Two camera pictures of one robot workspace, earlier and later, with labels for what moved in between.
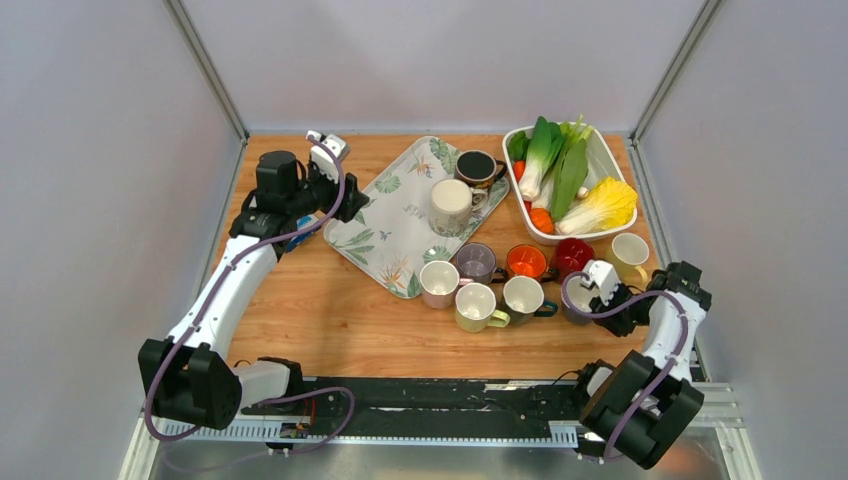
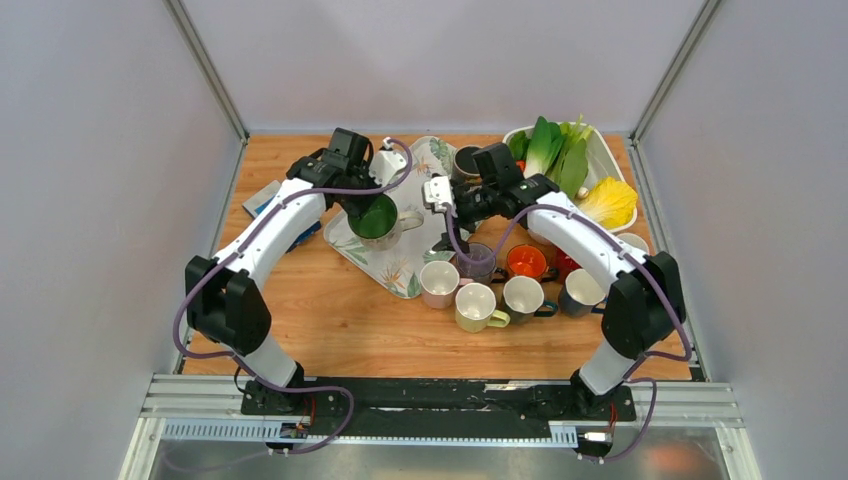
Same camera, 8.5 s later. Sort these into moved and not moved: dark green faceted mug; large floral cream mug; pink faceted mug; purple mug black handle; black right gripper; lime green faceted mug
Moved: large floral cream mug; black right gripper
Not moved: purple mug black handle; pink faceted mug; lime green faceted mug; dark green faceted mug
